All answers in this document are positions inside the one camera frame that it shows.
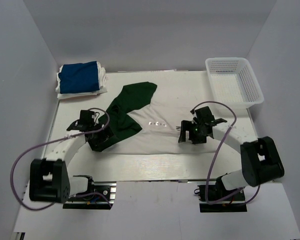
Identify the white plastic basket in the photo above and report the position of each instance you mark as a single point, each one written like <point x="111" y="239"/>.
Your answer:
<point x="233" y="82"/>

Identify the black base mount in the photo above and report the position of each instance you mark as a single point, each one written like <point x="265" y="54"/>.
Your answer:
<point x="232" y="204"/>
<point x="99" y="196"/>

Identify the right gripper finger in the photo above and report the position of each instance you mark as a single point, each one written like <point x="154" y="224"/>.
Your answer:
<point x="183" y="132"/>
<point x="187" y="125"/>

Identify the white green raglan t shirt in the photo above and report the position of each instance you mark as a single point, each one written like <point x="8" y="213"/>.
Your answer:
<point x="145" y="119"/>

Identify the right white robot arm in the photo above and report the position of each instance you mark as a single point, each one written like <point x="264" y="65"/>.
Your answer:
<point x="259" y="157"/>

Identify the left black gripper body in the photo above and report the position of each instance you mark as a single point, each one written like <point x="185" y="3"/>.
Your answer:
<point x="99" y="137"/>

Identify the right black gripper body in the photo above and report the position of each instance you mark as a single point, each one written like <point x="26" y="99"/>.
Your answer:
<point x="197" y="134"/>

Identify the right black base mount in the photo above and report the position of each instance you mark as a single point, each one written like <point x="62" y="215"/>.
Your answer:
<point x="232" y="204"/>

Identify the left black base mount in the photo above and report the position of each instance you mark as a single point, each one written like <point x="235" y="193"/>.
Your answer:
<point x="99" y="196"/>

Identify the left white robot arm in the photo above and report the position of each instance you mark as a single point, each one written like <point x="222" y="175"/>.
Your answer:
<point x="49" y="179"/>

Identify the blue t shirt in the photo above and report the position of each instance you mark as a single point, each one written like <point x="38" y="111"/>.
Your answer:
<point x="79" y="78"/>

